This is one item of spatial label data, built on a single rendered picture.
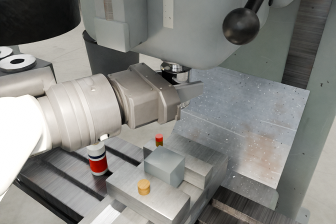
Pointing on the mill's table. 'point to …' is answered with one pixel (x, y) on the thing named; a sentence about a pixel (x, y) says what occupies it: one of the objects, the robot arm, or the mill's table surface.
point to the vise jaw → (114, 190)
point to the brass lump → (143, 187)
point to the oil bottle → (97, 158)
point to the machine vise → (207, 157)
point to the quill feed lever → (248, 14)
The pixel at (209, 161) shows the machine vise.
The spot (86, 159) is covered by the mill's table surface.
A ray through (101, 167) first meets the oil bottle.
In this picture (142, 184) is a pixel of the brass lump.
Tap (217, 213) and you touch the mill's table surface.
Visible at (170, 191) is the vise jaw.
